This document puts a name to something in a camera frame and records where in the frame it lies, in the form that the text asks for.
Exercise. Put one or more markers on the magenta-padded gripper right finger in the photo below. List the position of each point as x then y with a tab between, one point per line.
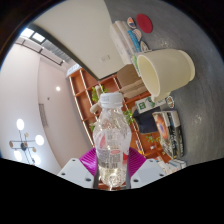
148	171

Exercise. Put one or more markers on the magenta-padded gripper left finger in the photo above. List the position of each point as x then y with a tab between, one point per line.
75	171

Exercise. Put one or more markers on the clear plastic water bottle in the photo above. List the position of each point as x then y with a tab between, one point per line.
111	143

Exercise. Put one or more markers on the pale blue white book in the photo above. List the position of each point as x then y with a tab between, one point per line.
176	164

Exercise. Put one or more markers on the ceiling lights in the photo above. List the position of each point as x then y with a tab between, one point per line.
39	140

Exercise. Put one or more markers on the ceiling air vent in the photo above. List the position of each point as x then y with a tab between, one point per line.
43	115

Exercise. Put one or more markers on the flat green white box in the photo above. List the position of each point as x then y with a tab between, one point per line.
145	106

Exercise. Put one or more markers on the round patterned coaster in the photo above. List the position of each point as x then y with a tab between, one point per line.
137	34
170	102
131	22
144	46

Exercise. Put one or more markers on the orange wooden shelf unit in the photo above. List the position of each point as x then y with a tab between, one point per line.
83	96

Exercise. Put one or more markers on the cream plastic cup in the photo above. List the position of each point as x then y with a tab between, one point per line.
173	70

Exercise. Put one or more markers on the tall green white carton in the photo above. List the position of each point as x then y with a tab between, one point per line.
135	63

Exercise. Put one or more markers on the grey curtain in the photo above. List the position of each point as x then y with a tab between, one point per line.
55	51

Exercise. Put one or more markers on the window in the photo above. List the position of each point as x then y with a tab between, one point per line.
33	35

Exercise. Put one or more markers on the flat round red coaster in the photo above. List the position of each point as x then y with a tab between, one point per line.
144	22

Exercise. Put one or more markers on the white wall sign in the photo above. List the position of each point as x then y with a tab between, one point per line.
73	70

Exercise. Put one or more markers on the white wall socket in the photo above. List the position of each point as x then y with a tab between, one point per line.
105	58

